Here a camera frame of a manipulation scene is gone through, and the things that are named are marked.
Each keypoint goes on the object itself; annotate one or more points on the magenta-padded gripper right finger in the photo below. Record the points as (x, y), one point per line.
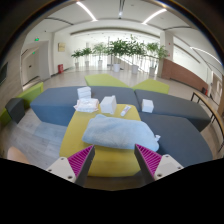
(150, 160)

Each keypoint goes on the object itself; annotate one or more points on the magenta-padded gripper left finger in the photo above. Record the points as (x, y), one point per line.
(80, 161)

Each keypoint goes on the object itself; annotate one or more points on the light blue towel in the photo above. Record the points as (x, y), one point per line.
(116, 133)

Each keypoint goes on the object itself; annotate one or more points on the small white cube box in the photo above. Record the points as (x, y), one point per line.
(147, 106)

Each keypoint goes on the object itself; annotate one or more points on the crumpled white plastic bag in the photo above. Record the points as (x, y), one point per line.
(86, 105)

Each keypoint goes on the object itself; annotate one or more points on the large white cube box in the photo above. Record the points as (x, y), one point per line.
(108, 105)

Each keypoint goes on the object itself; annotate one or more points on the stack of white tissue packs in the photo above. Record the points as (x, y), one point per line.
(84, 92)

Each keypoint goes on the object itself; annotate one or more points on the green upholstered bench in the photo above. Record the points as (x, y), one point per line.
(103, 80)
(31, 94)
(151, 86)

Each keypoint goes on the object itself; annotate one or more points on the dark grey cube stool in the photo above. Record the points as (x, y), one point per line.
(15, 110)

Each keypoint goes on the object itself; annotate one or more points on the red fire extinguisher cabinet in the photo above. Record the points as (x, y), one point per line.
(60, 69)

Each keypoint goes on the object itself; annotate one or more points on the wooden shelf unit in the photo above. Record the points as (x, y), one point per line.
(221, 96)

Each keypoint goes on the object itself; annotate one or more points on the row of potted plants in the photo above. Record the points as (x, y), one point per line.
(118, 50)

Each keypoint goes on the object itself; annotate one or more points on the green exit sign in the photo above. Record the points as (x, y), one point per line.
(36, 39)

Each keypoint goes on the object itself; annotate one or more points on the ceiling strip lights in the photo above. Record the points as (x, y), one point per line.
(86, 10)

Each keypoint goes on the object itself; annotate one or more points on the wooden bench with black frame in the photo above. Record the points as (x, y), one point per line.
(200, 97)

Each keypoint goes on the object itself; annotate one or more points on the yellow framed wall picture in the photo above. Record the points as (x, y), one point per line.
(61, 47)

